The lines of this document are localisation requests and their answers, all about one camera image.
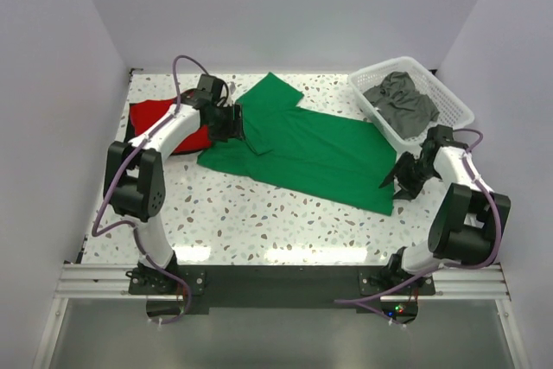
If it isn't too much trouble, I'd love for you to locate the green t-shirt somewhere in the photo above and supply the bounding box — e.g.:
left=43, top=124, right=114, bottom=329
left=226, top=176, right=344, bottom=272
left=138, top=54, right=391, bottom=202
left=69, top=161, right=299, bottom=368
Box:
left=198, top=73, right=397, bottom=215

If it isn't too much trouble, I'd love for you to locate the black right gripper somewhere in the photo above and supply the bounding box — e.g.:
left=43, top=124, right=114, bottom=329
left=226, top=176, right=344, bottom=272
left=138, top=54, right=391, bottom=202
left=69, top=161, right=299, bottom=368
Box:
left=379, top=151, right=439, bottom=200

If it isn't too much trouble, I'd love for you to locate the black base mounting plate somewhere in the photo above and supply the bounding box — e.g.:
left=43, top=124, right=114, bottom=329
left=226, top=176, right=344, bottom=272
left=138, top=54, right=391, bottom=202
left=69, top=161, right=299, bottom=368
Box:
left=127, top=263, right=435, bottom=326

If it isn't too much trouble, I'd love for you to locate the white plastic basket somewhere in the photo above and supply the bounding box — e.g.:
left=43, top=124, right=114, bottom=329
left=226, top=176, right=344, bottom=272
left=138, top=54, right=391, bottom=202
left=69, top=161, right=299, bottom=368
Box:
left=347, top=56, right=474, bottom=151

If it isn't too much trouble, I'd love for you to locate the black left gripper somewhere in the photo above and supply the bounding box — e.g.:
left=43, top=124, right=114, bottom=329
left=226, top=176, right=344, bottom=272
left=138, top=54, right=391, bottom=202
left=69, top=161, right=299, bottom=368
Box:
left=206, top=102, right=245, bottom=143

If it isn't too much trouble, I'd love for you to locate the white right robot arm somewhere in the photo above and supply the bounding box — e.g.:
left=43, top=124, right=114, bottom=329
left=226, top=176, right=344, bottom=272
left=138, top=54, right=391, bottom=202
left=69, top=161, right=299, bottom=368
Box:
left=359, top=124, right=511, bottom=298

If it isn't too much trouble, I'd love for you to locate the black folded t-shirt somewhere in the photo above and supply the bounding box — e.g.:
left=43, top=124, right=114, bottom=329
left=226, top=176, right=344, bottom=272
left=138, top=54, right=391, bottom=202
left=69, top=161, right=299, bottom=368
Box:
left=124, top=116, right=136, bottom=143

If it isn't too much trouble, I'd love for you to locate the aluminium frame rail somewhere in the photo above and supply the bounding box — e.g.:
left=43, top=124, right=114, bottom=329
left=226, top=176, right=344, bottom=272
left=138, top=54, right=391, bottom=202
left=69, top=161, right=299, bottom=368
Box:
left=35, top=237, right=529, bottom=368

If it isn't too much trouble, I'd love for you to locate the red folded t-shirt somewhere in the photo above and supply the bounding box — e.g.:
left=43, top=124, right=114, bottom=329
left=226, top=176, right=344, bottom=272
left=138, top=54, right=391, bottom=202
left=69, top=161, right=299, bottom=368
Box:
left=128, top=89, right=213, bottom=162

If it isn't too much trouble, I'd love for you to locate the grey t-shirt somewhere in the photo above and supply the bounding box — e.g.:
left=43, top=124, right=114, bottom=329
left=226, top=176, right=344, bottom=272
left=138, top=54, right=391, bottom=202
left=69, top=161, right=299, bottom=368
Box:
left=363, top=71, right=440, bottom=139

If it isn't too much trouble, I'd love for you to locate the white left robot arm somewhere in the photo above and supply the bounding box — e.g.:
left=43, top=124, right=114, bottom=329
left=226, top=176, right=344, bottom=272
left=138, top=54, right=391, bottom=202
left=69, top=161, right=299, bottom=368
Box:
left=99, top=74, right=244, bottom=296

